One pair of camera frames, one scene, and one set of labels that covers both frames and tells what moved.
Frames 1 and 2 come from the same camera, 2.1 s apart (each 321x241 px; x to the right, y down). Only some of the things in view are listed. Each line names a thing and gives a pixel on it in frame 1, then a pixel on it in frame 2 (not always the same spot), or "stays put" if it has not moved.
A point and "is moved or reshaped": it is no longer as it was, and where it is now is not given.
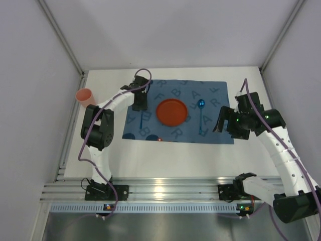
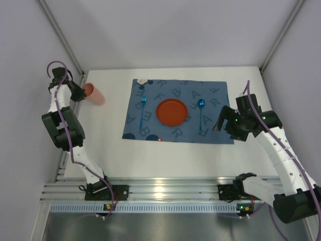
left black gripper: [139, 101] → [77, 90]
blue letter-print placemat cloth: [202, 99] stays put
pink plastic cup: [85, 97] is moved or reshaped
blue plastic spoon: [201, 103] stays put
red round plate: [171, 112] stays put
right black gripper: [229, 122] stays put
